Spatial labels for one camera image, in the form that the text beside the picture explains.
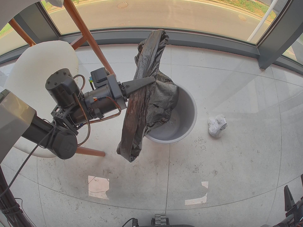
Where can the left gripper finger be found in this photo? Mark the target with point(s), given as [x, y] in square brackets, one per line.
[135, 86]

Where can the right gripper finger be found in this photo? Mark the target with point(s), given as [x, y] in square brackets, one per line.
[288, 200]
[302, 185]

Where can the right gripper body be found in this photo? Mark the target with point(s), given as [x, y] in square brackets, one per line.
[297, 213]

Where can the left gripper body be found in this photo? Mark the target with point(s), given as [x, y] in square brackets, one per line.
[104, 98]

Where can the black plastic bag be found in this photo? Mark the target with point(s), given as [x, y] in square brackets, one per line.
[151, 98]

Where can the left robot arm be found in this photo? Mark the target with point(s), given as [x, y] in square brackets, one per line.
[62, 89]

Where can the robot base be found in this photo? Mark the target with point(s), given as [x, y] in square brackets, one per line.
[161, 220]

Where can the pale grey trash bin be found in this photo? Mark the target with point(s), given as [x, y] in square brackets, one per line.
[183, 124]

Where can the white cushioned wooden chair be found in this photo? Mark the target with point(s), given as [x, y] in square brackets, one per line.
[37, 65]

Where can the window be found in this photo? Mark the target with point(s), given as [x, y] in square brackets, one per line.
[165, 10]

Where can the crumpled white paper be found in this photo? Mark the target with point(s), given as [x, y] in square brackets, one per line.
[216, 125]

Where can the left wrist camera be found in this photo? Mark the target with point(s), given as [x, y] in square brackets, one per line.
[99, 76]

